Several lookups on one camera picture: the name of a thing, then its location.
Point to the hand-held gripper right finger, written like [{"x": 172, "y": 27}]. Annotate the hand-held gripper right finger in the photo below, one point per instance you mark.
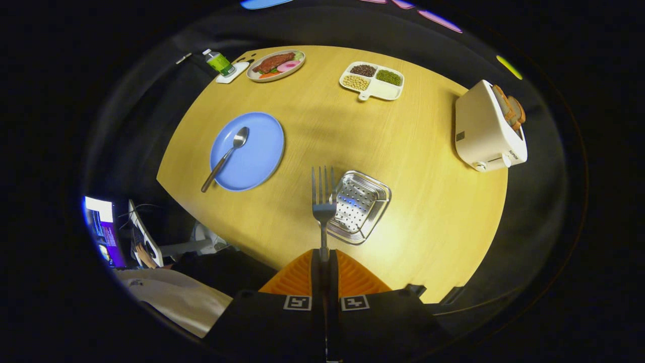
[{"x": 333, "y": 282}]

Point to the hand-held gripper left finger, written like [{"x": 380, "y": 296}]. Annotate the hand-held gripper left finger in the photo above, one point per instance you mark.
[{"x": 317, "y": 282}]

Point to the metal fork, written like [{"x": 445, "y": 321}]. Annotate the metal fork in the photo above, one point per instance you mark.
[{"x": 324, "y": 209}]

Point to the metal spoon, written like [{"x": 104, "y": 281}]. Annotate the metal spoon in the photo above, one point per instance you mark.
[{"x": 241, "y": 137}]

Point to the perforated metal basket tray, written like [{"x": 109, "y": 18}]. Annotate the perforated metal basket tray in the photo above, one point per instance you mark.
[{"x": 360, "y": 201}]

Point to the blue round plate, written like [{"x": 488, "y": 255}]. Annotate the blue round plate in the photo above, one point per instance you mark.
[{"x": 262, "y": 151}]

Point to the person's white clothing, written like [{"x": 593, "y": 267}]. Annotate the person's white clothing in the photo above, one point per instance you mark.
[{"x": 176, "y": 302}]

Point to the white divided dish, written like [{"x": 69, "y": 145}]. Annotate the white divided dish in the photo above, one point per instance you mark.
[{"x": 385, "y": 91}]

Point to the yellow bean pile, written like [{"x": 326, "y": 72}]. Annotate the yellow bean pile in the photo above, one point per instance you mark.
[{"x": 356, "y": 82}]

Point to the beige round food plate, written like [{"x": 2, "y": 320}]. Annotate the beige round food plate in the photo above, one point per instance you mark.
[{"x": 282, "y": 76}]

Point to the white toaster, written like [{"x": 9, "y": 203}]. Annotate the white toaster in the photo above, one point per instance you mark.
[{"x": 481, "y": 131}]

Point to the green bean pile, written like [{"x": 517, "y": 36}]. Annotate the green bean pile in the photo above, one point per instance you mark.
[{"x": 388, "y": 77}]

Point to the dark bean pile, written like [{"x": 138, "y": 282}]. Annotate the dark bean pile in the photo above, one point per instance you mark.
[{"x": 363, "y": 70}]

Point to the pink round food slice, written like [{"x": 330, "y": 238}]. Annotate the pink round food slice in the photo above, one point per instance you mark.
[{"x": 288, "y": 66}]

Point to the lit computer monitor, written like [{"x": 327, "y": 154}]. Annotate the lit computer monitor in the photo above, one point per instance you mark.
[{"x": 103, "y": 232}]

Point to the white square coaster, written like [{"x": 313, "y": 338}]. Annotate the white square coaster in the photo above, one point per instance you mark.
[{"x": 238, "y": 74}]

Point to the brown meat piece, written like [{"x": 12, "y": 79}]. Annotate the brown meat piece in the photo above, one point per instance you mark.
[{"x": 272, "y": 62}]

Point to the green label drink bottle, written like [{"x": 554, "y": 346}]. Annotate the green label drink bottle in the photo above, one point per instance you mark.
[{"x": 220, "y": 63}]

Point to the toasted bread slice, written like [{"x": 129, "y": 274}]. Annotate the toasted bread slice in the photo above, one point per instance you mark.
[
  {"x": 518, "y": 112},
  {"x": 504, "y": 106}
]

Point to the metal clip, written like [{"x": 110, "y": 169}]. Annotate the metal clip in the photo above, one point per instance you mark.
[{"x": 184, "y": 58}]

